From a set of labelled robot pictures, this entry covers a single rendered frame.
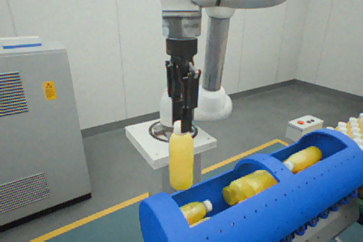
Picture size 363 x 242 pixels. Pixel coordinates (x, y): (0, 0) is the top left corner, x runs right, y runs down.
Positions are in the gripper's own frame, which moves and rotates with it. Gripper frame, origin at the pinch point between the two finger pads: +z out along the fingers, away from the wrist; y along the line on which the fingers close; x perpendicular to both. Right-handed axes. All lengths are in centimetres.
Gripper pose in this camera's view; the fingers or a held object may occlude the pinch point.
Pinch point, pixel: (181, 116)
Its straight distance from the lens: 63.7
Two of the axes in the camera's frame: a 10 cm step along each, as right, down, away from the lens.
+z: 0.0, 9.3, 3.7
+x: 8.6, -1.9, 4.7
